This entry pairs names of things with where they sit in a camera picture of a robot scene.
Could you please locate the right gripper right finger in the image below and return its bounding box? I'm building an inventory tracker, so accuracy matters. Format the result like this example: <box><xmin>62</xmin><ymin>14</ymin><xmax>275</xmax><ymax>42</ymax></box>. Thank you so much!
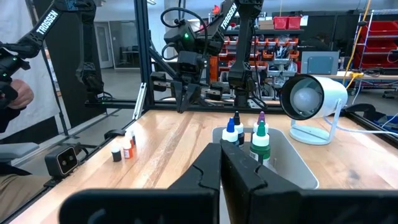
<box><xmin>220</xmin><ymin>138</ymin><xmax>398</xmax><ymax>224</ymax></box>

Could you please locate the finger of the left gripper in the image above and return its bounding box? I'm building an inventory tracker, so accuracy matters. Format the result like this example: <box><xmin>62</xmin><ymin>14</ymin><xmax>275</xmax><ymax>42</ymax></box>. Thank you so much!
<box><xmin>170</xmin><ymin>80</ymin><xmax>185</xmax><ymax>113</ymax></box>
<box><xmin>180</xmin><ymin>83</ymin><xmax>203</xmax><ymax>113</ymax></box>

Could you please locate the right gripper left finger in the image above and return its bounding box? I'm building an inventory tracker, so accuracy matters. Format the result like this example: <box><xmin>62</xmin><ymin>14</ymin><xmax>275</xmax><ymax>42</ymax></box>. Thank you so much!
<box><xmin>58</xmin><ymin>142</ymin><xmax>222</xmax><ymax>224</ymax></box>

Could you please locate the green food coloring bottle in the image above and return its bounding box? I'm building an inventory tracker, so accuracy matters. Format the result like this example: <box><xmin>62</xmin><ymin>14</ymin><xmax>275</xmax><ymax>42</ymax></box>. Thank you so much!
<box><xmin>249</xmin><ymin>120</ymin><xmax>272</xmax><ymax>166</ymax></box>

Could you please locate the black food coloring bottle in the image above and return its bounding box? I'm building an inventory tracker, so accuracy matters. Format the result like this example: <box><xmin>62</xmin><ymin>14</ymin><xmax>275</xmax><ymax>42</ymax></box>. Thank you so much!
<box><xmin>233</xmin><ymin>111</ymin><xmax>246</xmax><ymax>147</ymax></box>

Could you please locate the blue food coloring bottle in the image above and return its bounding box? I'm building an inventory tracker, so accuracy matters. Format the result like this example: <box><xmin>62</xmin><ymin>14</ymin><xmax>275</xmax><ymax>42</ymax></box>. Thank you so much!
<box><xmin>221</xmin><ymin>117</ymin><xmax>239</xmax><ymax>147</ymax></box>

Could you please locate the gray plastic bin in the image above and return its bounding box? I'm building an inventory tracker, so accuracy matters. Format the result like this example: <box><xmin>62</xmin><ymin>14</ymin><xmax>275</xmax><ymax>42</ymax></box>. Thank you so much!
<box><xmin>211</xmin><ymin>126</ymin><xmax>320</xmax><ymax>190</ymax></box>

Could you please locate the purple food coloring bottle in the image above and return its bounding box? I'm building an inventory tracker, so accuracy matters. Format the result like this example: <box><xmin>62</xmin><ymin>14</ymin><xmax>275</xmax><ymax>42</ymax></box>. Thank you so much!
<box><xmin>252</xmin><ymin>111</ymin><xmax>270</xmax><ymax>134</ymax></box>

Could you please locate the white corner strip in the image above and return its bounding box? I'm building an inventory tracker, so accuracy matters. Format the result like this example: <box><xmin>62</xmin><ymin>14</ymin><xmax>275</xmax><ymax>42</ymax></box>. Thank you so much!
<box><xmin>132</xmin><ymin>82</ymin><xmax>147</xmax><ymax>121</ymax></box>

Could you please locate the rack of small parts bins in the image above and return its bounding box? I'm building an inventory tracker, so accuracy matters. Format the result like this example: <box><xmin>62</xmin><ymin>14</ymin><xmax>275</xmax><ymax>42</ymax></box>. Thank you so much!
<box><xmin>208</xmin><ymin>14</ymin><xmax>305</xmax><ymax>99</ymax></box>

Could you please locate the gray equipment box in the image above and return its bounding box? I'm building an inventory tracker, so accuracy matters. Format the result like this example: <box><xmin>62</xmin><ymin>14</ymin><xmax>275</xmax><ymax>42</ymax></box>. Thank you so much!
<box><xmin>300</xmin><ymin>50</ymin><xmax>341</xmax><ymax>75</ymax></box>

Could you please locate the white spot lamp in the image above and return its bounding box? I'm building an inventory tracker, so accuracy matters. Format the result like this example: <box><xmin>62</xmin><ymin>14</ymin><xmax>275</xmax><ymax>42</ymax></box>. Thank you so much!
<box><xmin>279</xmin><ymin>73</ymin><xmax>349</xmax><ymax>146</ymax></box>

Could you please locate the black panel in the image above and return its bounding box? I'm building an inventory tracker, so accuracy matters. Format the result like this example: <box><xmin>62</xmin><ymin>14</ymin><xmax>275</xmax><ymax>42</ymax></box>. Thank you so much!
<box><xmin>30</xmin><ymin>0</ymin><xmax>106</xmax><ymax>129</ymax></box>

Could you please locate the long wooden workbench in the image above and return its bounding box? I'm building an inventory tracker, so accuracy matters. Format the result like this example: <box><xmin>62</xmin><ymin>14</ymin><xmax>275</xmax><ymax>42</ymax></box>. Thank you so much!
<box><xmin>310</xmin><ymin>70</ymin><xmax>398</xmax><ymax>82</ymax></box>

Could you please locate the person's hand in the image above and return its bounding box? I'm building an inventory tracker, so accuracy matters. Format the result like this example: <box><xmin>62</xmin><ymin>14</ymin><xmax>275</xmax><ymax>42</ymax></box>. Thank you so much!
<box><xmin>6</xmin><ymin>78</ymin><xmax>35</xmax><ymax>110</ymax></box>

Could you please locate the person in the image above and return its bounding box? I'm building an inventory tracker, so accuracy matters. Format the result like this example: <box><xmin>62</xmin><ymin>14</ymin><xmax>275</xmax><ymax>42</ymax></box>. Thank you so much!
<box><xmin>0</xmin><ymin>77</ymin><xmax>52</xmax><ymax>220</ymax></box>

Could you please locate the gray padded armrest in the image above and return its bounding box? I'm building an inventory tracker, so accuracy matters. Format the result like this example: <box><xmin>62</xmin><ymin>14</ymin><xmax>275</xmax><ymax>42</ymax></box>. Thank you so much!
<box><xmin>0</xmin><ymin>142</ymin><xmax>40</xmax><ymax>164</ymax></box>

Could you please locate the rack of red bins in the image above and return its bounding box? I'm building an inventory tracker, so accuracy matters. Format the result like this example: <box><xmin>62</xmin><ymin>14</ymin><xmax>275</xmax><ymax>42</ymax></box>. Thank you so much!
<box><xmin>353</xmin><ymin>9</ymin><xmax>398</xmax><ymax>71</ymax></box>

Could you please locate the black frame clamp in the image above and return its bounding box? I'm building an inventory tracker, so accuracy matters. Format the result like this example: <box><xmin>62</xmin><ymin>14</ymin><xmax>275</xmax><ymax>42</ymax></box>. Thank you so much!
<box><xmin>103</xmin><ymin>128</ymin><xmax>127</xmax><ymax>140</ymax></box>

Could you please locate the white lamp cable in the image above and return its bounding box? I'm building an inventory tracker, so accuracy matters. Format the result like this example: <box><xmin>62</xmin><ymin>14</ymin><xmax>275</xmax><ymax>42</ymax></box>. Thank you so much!
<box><xmin>322</xmin><ymin>115</ymin><xmax>398</xmax><ymax>138</ymax></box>

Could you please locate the black table-edge camera box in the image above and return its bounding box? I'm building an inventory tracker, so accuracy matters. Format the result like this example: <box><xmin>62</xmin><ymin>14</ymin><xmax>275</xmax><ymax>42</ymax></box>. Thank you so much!
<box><xmin>44</xmin><ymin>144</ymin><xmax>83</xmax><ymax>180</ymax></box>

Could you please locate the yellow hanging cable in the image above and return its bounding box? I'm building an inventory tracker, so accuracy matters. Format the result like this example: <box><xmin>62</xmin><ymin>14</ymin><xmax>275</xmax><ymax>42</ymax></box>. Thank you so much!
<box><xmin>341</xmin><ymin>0</ymin><xmax>373</xmax><ymax>90</ymax></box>

